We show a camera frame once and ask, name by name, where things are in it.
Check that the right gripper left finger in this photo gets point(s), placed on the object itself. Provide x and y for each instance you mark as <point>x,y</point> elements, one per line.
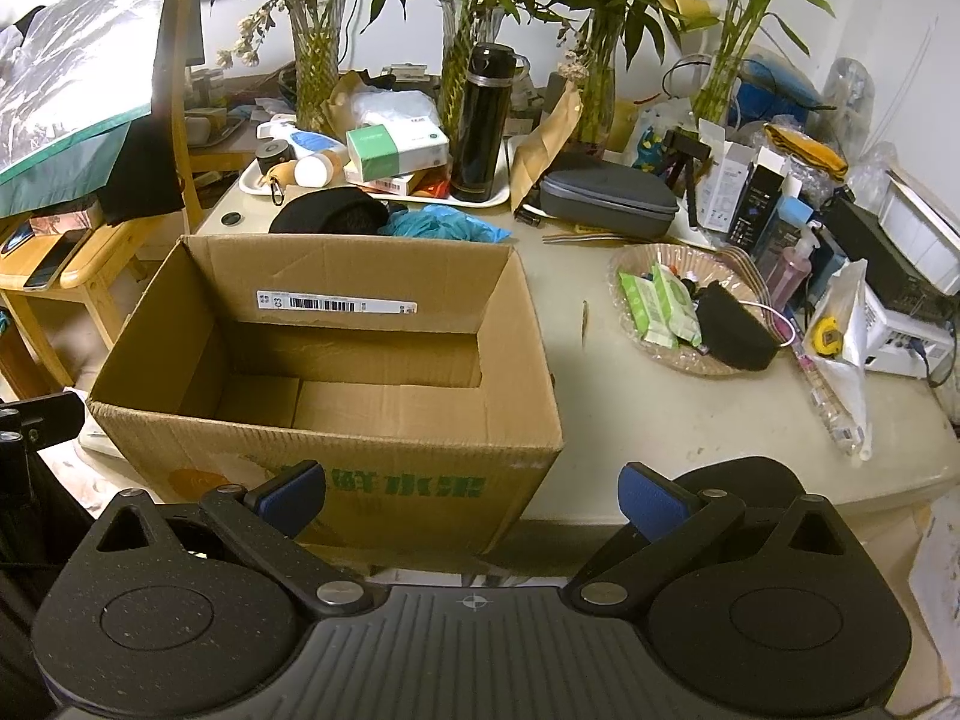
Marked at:
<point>259,525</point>

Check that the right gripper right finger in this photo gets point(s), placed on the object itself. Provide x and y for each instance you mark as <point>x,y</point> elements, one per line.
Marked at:
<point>678,527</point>

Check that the black pouch in basket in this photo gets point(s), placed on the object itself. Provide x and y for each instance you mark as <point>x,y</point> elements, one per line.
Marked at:
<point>730,333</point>

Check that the brown cardboard box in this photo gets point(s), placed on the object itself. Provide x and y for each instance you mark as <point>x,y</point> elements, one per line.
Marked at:
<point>413,372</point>

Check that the green wet wipes pack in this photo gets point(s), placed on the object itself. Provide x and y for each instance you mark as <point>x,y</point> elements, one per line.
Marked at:
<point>661,308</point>

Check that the yellow tape measure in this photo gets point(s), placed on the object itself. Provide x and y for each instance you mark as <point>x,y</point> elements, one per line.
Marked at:
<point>827,338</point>

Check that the woven wicker basket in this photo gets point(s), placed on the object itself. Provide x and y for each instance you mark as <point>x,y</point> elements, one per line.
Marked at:
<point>728,266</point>

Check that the pink spray bottle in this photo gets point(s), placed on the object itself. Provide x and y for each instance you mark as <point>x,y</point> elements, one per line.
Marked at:
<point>786,262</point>

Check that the black knit hat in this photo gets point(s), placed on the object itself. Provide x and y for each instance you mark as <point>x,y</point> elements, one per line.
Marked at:
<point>335,210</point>

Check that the grey zip case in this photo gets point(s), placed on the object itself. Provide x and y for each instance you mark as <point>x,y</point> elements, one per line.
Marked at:
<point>620,199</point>

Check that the wooden chair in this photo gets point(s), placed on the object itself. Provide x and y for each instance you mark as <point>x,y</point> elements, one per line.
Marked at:
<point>79,266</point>

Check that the black product box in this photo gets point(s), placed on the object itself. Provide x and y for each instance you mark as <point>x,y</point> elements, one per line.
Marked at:
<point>757,202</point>

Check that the white product box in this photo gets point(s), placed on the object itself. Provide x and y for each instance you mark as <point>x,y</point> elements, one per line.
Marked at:
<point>719,191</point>

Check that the teal mesh bath sponge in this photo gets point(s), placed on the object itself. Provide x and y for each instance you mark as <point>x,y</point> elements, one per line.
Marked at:
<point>442,223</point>

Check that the white lid jar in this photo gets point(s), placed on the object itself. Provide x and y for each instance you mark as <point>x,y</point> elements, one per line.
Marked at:
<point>321,169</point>

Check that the white blue tube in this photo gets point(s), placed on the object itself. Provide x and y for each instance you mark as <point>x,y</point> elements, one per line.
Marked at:
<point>306,143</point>

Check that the brown paper bag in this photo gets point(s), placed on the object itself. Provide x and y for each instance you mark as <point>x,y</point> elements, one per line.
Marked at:
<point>534,155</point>

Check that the green white tissue box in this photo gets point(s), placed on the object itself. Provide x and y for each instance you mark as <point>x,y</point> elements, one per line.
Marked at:
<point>396,148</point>

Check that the black thermos bottle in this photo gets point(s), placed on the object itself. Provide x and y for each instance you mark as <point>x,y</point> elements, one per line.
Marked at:
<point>491,73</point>

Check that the silver foil board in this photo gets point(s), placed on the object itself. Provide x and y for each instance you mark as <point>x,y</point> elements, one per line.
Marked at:
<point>72,85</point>

